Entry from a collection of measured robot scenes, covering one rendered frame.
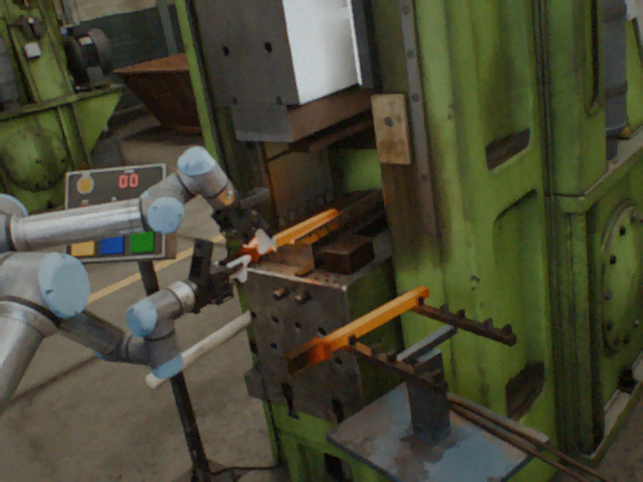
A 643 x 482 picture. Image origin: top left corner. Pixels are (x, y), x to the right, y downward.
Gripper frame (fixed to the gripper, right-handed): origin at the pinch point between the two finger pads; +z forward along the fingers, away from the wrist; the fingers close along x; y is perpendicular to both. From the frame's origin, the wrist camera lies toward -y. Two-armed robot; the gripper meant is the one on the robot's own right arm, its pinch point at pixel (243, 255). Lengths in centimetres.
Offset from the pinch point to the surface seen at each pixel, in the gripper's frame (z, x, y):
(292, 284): 11.3, 4.1, 12.3
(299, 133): 19.5, 7.8, -26.9
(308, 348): -21.3, 38.2, 7.1
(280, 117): 16.4, 5.4, -31.8
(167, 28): 611, -762, -28
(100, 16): 506, -770, -59
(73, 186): -1, -70, -15
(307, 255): 17.2, 5.8, 6.1
